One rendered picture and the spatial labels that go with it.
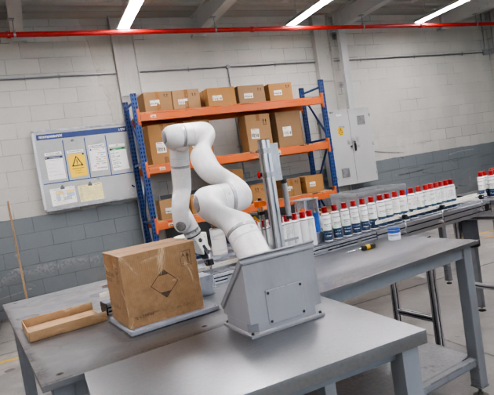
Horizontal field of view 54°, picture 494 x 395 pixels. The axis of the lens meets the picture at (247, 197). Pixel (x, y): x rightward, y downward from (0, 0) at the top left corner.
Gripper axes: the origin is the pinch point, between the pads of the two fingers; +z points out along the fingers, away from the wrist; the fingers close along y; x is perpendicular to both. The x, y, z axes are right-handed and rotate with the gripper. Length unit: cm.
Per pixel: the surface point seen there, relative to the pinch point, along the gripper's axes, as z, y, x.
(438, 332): 119, -18, -105
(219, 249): 6.4, 24.4, -18.4
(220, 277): 9.0, -5.4, 0.1
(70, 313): -13, 13, 65
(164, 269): -22, -43, 33
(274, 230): 1.3, -16.3, -33.0
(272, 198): -13.1, -16.8, -39.4
